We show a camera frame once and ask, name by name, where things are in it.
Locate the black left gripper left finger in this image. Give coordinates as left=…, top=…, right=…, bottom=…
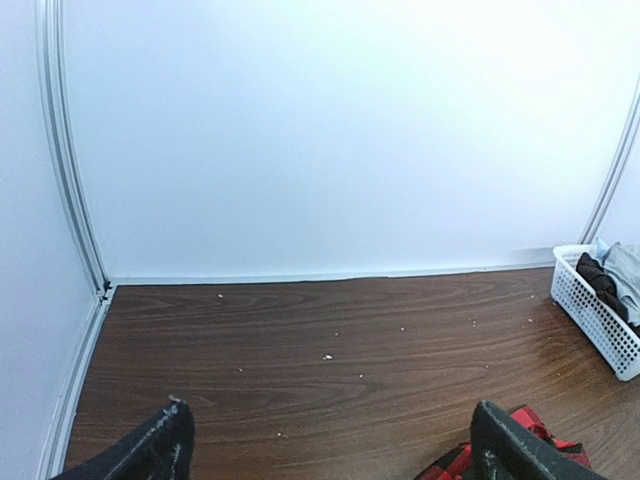
left=57, top=397, right=195, bottom=480

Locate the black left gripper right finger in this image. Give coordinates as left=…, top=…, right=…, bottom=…
left=470, top=400, right=603, bottom=480

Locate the red black plaid shirt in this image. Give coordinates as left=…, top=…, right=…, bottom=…
left=417, top=401, right=598, bottom=480

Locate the white plastic laundry basket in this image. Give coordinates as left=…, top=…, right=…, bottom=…
left=550, top=244, right=639, bottom=381

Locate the grey shirt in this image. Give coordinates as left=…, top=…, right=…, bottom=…
left=603, top=242, right=640, bottom=327

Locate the light blue shirt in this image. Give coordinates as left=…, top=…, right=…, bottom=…
left=596, top=237, right=610, bottom=264

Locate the aluminium corner post right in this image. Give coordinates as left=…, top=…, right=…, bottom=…
left=578, top=79, right=639, bottom=244

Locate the aluminium corner post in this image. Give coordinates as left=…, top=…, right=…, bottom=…
left=578, top=79, right=639, bottom=244
left=35, top=1, right=110, bottom=300

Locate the aluminium corner post left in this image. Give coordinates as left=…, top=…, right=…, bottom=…
left=35, top=1, right=110, bottom=300

